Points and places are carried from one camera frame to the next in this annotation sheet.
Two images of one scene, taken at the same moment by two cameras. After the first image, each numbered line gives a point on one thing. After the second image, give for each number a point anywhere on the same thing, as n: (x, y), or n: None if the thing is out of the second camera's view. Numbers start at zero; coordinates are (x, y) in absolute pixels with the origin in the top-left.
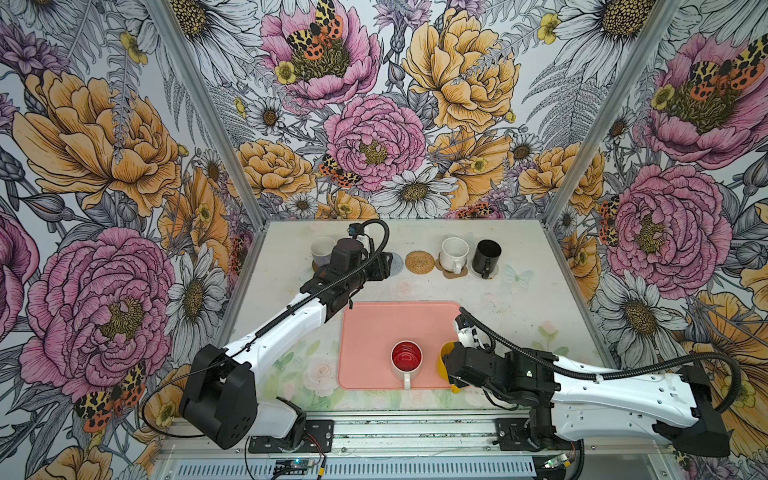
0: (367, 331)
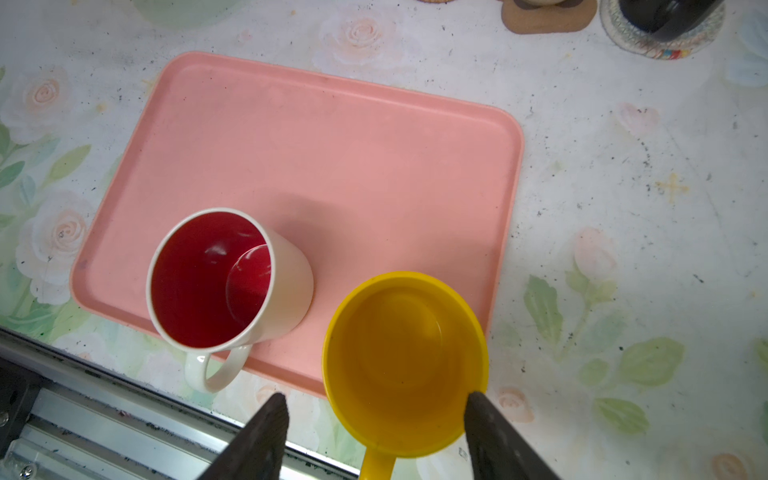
0: (372, 181)
